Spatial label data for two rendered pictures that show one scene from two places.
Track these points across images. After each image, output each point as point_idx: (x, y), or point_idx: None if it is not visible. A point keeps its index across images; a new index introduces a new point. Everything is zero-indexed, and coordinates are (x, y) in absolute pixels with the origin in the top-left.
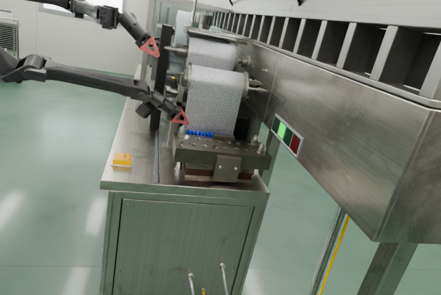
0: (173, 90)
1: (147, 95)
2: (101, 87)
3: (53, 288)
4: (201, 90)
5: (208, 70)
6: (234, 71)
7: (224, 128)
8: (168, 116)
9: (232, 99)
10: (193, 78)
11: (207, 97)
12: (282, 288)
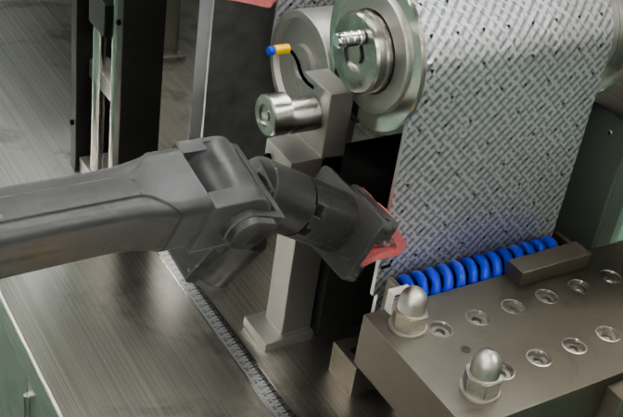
0: (302, 110)
1: (272, 215)
2: (56, 259)
3: None
4: (460, 103)
5: None
6: None
7: (528, 216)
8: (345, 262)
9: (569, 98)
10: (429, 63)
11: (479, 121)
12: None
